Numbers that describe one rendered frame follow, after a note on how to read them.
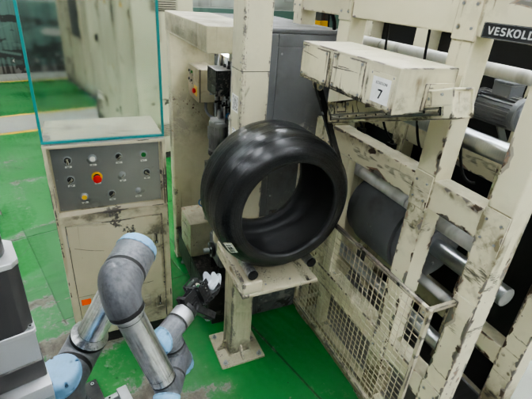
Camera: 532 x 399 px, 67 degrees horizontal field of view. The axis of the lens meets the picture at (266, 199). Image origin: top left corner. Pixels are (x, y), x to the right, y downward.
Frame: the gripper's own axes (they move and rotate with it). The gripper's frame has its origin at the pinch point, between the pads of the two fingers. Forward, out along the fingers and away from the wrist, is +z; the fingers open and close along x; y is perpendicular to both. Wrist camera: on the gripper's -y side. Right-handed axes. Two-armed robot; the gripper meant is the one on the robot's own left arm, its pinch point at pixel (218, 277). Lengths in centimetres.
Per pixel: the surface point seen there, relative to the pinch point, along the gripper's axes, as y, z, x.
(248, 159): 35.7, 23.3, -14.9
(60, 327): -51, 5, 151
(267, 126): 41, 43, -15
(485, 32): 53, 61, -91
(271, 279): -25.3, 29.1, -0.1
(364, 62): 55, 47, -56
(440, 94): 41, 42, -78
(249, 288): -18.9, 15.7, 2.0
